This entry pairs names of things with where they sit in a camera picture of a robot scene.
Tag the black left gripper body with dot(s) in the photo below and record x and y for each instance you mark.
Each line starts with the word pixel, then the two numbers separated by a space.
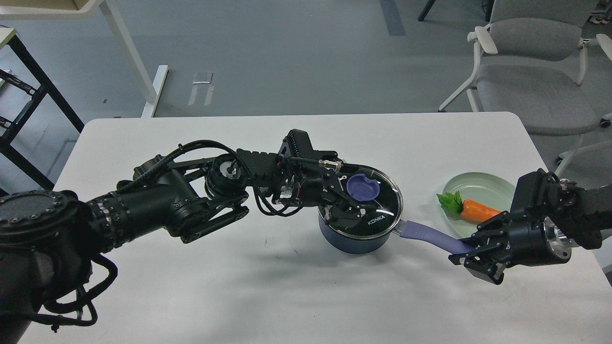
pixel 307 183

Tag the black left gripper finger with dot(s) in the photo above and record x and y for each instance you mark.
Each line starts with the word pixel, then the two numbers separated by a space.
pixel 340 216
pixel 343 201

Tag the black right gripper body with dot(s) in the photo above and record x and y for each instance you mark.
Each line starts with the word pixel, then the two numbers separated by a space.
pixel 535 243

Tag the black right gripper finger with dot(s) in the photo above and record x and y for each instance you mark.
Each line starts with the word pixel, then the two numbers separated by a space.
pixel 486 264
pixel 493 233

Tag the glass pot lid purple knob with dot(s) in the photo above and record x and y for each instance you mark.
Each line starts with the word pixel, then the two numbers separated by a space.
pixel 374 188

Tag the blue saucepan purple handle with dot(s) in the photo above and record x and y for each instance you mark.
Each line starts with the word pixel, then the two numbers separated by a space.
pixel 405 229

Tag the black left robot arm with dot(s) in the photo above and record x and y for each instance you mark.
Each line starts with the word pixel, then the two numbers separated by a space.
pixel 53 244

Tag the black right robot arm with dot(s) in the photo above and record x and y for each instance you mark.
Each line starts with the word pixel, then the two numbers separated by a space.
pixel 548 217

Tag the orange toy carrot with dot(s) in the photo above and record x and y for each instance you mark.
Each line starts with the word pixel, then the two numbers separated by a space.
pixel 468 209

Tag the pale green glass plate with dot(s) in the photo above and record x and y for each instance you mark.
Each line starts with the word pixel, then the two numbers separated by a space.
pixel 487 189

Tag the grey white office chair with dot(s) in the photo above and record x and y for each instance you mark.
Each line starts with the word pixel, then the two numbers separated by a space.
pixel 531 60

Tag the black metal rack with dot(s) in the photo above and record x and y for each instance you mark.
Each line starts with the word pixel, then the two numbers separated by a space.
pixel 36 95

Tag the white desk leg frame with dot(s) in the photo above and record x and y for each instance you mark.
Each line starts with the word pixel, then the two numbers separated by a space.
pixel 151 88

